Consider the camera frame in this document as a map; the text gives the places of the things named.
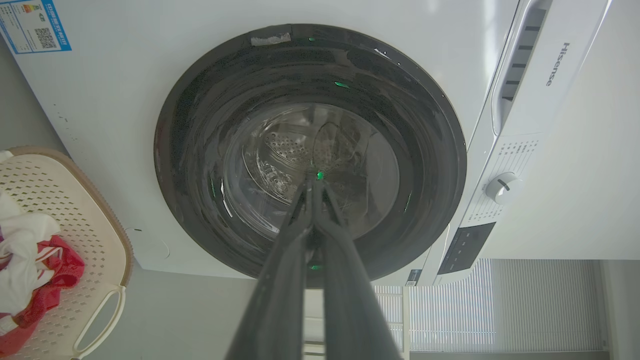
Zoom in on white washing machine dial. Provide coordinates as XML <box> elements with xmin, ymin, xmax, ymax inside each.
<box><xmin>485</xmin><ymin>172</ymin><xmax>522</xmax><ymax>205</ymax></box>

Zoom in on cream perforated laundry basket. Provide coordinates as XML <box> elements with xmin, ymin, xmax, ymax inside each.
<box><xmin>0</xmin><ymin>146</ymin><xmax>134</xmax><ymax>360</ymax></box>

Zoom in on blue energy label sticker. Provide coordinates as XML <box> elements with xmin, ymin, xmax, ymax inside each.
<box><xmin>0</xmin><ymin>0</ymin><xmax>72</xmax><ymax>55</ymax></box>

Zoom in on white detergent drawer handle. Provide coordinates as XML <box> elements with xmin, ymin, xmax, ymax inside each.
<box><xmin>491</xmin><ymin>0</ymin><xmax>554</xmax><ymax>137</ymax></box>

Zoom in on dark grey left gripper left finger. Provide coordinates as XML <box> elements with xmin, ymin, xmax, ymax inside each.
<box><xmin>225</xmin><ymin>179</ymin><xmax>315</xmax><ymax>360</ymax></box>

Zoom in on round dark washing machine door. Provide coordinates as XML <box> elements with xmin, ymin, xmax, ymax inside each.
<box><xmin>153</xmin><ymin>23</ymin><xmax>468</xmax><ymax>288</ymax></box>

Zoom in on white garment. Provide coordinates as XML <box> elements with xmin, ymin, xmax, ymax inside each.
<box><xmin>0</xmin><ymin>188</ymin><xmax>62</xmax><ymax>317</ymax></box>

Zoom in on red garment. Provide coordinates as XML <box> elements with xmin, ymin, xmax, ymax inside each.
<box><xmin>0</xmin><ymin>235</ymin><xmax>86</xmax><ymax>357</ymax></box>

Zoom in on white vertical window blinds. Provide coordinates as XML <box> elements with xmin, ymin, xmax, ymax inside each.
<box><xmin>372</xmin><ymin>258</ymin><xmax>608</xmax><ymax>353</ymax></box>

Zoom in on white Hisense washing machine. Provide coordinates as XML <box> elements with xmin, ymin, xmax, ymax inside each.
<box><xmin>0</xmin><ymin>0</ymin><xmax>614</xmax><ymax>287</ymax></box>

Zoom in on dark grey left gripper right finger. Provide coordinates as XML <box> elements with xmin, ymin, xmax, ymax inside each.
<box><xmin>313</xmin><ymin>180</ymin><xmax>403</xmax><ymax>360</ymax></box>

